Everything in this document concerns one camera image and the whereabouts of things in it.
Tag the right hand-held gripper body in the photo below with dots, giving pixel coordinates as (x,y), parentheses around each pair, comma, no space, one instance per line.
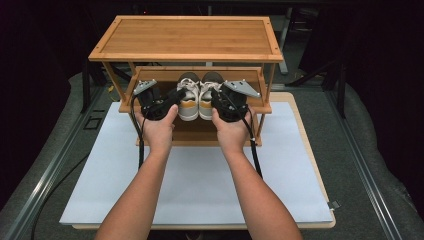
(233,106)

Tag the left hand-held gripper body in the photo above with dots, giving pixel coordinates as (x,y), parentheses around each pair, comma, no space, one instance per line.
(151,103)

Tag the white sneaker with yellow stripe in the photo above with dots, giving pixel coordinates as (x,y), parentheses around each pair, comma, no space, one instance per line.
(207,100)
(188,103)

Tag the wooden shoe rack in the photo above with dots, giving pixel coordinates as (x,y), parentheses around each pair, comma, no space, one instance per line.
(186,38)

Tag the person's right hand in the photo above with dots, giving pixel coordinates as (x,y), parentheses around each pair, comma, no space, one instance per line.
(235,135)

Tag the person's left hand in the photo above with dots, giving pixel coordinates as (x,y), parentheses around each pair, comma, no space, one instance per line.
(158,133)

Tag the grey metal stand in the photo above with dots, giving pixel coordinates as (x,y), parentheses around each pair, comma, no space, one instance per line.
(284,46)

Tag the small metal clip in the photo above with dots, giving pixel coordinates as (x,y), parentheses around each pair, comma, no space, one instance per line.
(334,204)

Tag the white board with wooden frame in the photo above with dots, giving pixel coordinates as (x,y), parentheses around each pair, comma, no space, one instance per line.
(196,186)

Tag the aluminium floor rail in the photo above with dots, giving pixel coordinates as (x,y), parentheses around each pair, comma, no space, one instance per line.
(40,186)
(366,173)

